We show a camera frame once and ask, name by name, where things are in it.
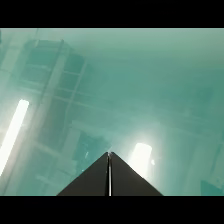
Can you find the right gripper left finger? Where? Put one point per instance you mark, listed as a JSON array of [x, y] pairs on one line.
[[95, 180]]

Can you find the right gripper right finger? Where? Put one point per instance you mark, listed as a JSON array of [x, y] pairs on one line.
[[128, 181]]

